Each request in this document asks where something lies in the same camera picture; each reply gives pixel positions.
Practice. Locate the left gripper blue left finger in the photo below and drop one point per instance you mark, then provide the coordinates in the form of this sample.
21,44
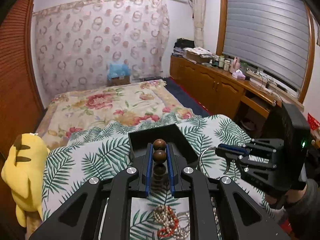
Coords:
148,169

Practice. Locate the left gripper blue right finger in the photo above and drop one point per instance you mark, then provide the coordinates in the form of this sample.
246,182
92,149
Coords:
170,171

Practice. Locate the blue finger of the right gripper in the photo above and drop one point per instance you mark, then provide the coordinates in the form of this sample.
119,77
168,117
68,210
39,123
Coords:
230,152

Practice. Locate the silver engraved bangle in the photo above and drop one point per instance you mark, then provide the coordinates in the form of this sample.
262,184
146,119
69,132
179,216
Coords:
210,164

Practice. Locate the black open jewelry box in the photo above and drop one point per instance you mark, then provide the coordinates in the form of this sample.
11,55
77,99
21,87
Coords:
160,137

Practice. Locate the right hand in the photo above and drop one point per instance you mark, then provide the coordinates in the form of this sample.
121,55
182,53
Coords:
296,200

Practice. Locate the wooden sideboard cabinet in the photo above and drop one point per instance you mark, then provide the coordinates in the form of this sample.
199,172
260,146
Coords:
218,93

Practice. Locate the palm leaf print blanket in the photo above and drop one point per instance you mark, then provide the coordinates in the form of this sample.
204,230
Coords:
104,152

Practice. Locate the pink tissue box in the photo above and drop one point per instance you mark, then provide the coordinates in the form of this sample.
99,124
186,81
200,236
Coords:
239,75

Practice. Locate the blue plush toy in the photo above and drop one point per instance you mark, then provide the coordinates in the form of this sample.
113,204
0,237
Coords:
118,70

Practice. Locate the floral bed quilt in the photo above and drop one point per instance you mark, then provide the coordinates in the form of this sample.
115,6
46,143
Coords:
128,105

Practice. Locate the stack of folded clothes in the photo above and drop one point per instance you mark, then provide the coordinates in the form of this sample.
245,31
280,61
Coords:
180,45

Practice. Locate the yellow plush toy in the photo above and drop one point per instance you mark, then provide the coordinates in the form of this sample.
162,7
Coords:
23,172

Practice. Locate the grey window blind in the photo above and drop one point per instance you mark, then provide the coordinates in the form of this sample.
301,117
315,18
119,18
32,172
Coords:
270,34

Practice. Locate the patterned pink curtain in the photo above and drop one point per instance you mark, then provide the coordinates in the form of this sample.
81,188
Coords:
75,43

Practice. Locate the brown louvered wardrobe door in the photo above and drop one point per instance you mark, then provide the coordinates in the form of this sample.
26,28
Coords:
21,105

